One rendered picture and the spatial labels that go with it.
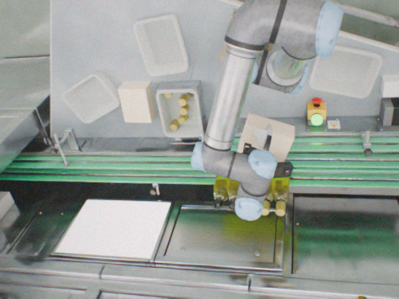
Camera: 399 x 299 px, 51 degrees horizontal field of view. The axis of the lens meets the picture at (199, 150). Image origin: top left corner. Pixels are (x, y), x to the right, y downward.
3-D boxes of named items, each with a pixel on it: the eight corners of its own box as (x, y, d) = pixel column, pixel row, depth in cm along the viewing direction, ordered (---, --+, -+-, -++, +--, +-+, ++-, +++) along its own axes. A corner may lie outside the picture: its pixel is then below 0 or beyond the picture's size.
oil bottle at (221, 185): (221, 169, 180) (213, 203, 163) (219, 159, 177) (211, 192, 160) (234, 169, 179) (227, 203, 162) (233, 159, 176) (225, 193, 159)
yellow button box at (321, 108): (307, 115, 172) (307, 125, 166) (307, 99, 168) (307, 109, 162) (325, 115, 170) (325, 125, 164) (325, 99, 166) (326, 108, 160)
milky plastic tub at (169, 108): (169, 127, 188) (164, 137, 181) (160, 81, 176) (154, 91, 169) (207, 126, 184) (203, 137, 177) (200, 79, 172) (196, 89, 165)
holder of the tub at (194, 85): (172, 136, 191) (167, 146, 185) (161, 81, 176) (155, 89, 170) (208, 136, 187) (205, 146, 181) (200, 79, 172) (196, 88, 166)
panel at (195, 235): (86, 202, 194) (51, 259, 167) (85, 197, 192) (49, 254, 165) (285, 209, 173) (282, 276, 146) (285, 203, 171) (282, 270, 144)
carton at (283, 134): (249, 113, 142) (246, 124, 136) (294, 126, 142) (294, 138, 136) (239, 140, 149) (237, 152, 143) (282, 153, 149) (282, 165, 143)
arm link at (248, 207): (266, 204, 110) (258, 226, 115) (269, 178, 119) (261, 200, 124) (237, 197, 111) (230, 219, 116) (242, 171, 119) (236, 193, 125)
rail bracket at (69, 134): (78, 144, 200) (56, 172, 183) (67, 113, 191) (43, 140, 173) (87, 143, 199) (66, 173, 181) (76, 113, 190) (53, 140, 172)
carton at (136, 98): (130, 113, 189) (124, 122, 183) (123, 80, 179) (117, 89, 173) (156, 114, 186) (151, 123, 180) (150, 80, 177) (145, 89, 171)
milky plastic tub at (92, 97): (67, 86, 188) (59, 95, 181) (103, 63, 178) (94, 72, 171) (92, 115, 195) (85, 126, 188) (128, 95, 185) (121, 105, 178)
